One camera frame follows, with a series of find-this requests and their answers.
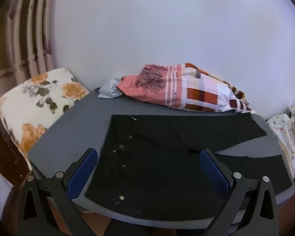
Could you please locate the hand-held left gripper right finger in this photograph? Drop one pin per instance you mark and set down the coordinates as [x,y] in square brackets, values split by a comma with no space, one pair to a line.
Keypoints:
[215,174]

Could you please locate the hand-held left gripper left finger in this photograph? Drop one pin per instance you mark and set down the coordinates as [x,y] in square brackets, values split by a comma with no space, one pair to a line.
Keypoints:
[82,174]

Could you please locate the black pants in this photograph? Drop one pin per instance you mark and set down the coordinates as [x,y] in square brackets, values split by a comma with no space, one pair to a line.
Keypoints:
[150,177]

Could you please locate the grey textured mat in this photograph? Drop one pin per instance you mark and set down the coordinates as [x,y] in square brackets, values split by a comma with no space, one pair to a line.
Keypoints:
[76,118]

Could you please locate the white dotted cloth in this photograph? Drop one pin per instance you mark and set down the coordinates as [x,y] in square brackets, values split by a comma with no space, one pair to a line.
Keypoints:
[285,127]

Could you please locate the floral white pillow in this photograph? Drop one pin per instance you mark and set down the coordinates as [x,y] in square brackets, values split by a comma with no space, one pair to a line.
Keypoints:
[34,103]

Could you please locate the pink checked blanket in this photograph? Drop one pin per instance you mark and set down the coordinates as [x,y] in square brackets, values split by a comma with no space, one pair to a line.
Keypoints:
[194,91]

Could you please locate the light grey cloth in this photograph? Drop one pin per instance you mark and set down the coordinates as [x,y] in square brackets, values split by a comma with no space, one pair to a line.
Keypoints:
[108,91]

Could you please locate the beige floral curtain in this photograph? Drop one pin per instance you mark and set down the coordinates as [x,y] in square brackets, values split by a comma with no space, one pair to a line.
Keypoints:
[22,41]

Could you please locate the dark wooden frame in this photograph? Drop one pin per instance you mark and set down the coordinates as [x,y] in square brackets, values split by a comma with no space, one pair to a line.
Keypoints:
[5,152]

